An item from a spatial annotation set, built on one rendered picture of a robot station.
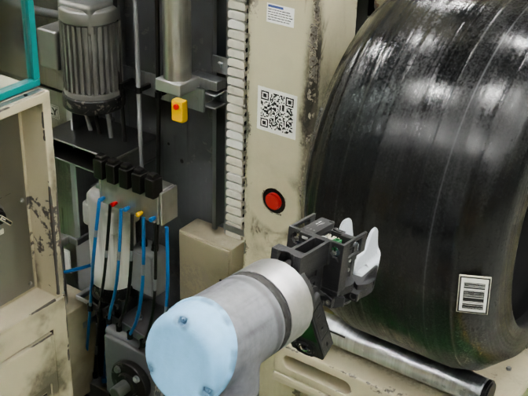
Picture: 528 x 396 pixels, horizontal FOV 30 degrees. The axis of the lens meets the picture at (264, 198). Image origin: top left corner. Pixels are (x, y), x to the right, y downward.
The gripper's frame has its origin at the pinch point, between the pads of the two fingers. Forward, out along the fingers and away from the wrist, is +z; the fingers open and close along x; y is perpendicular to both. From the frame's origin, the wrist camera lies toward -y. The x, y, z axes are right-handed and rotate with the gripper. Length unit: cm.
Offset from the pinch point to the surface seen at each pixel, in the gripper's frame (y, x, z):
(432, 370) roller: -27.5, -1.7, 25.0
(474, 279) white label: -3.2, -10.2, 10.1
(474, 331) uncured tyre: -12.7, -10.0, 14.7
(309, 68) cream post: 12.3, 27.3, 27.6
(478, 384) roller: -26.9, -8.9, 25.5
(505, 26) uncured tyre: 25.9, -3.3, 23.0
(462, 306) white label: -7.7, -9.1, 10.7
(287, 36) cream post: 16.5, 31.6, 27.0
